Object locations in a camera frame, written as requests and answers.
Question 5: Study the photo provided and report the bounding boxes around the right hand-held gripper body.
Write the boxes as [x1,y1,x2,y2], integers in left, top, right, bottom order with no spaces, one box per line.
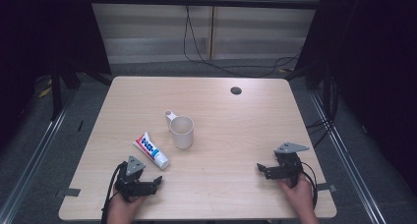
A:
[273,141,311,189]

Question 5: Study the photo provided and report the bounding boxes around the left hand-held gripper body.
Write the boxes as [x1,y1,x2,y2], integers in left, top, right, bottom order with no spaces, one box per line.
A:
[114,155,149,201]

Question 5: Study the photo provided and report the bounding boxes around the white toothpaste tube red label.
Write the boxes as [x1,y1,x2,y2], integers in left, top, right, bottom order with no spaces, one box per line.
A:
[132,131,171,171]

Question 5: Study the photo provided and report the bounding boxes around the white cup with handle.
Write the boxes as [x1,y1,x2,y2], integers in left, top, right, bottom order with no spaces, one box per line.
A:
[163,109,196,150]

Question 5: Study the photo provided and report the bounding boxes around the person's left hand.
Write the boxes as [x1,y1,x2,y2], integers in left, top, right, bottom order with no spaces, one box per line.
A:
[107,192,146,219]

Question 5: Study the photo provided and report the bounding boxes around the person's right hand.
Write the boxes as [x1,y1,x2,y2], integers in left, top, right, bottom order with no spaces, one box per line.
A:
[277,174,316,216]

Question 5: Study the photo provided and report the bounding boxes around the grey tape strip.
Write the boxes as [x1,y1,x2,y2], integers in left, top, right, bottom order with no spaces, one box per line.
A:
[54,187,82,199]
[316,182,338,194]

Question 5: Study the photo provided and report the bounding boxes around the dark curtain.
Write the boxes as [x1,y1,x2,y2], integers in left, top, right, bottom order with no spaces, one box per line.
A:
[0,0,113,146]
[294,0,417,196]

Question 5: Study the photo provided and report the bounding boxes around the yellow floor tape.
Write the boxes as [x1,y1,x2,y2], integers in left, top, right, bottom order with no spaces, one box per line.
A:
[36,78,54,99]

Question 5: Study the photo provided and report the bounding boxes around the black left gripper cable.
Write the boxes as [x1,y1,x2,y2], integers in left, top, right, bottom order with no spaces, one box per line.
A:
[100,160,128,224]

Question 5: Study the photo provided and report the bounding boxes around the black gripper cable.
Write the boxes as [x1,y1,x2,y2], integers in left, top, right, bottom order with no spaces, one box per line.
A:
[100,160,128,224]
[299,161,320,209]

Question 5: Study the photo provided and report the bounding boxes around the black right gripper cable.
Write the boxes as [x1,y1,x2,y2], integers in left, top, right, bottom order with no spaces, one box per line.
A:
[299,161,320,209]

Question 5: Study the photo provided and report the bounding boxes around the black floor cable bundle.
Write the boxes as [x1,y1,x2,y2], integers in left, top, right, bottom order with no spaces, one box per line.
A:
[305,76,338,149]

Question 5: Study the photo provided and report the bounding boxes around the metal floor rail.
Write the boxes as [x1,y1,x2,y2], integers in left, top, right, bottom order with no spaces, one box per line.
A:
[308,90,389,224]
[0,92,77,224]

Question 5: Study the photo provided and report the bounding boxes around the black hanging wall cable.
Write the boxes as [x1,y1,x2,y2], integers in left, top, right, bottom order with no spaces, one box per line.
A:
[182,4,303,79]

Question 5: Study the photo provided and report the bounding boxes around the black horizontal frame bar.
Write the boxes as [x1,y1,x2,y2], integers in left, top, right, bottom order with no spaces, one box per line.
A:
[88,0,325,11]

